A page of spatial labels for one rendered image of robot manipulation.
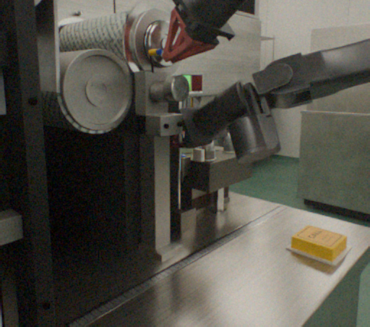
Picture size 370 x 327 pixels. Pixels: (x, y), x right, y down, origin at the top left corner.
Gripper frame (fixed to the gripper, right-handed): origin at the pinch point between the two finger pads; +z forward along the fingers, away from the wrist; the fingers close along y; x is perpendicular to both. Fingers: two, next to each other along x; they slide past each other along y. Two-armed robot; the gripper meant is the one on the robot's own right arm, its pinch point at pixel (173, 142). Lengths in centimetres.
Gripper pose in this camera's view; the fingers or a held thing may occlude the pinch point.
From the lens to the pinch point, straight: 67.4
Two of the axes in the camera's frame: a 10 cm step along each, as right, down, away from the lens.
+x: -3.7, -9.1, 2.0
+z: -6.3, 4.0, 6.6
